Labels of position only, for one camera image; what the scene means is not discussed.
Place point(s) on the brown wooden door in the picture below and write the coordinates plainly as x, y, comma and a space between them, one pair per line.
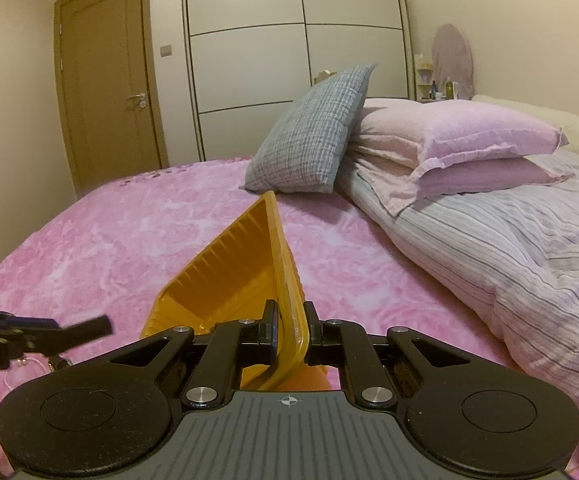
106, 86

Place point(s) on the striped duvet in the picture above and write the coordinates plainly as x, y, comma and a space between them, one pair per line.
512, 256

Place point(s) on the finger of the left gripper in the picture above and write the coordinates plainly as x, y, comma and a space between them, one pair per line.
61, 339

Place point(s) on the lower pink pillow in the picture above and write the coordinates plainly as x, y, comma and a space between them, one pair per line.
397, 187

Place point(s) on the pink floral blanket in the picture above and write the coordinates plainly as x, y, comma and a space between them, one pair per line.
117, 248

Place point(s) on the pink pillow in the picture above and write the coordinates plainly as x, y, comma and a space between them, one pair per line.
397, 187
442, 134

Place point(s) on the upper pink pillow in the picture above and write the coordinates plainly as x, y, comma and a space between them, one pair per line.
442, 134

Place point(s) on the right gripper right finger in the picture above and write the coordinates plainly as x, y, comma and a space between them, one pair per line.
347, 347

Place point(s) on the white sliding wardrobe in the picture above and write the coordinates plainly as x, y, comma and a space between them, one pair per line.
249, 59

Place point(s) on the grey checked cushion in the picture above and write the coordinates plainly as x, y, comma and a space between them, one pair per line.
303, 150

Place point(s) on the mauve covered chair back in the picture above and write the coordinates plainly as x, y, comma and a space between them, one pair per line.
453, 59

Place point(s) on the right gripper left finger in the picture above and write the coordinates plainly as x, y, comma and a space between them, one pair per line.
230, 348

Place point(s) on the bottles on shelf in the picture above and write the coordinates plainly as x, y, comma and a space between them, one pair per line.
428, 88

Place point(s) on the light switch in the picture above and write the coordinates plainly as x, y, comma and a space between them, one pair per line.
165, 50

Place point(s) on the orange plastic tray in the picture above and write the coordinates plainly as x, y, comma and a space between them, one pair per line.
231, 279

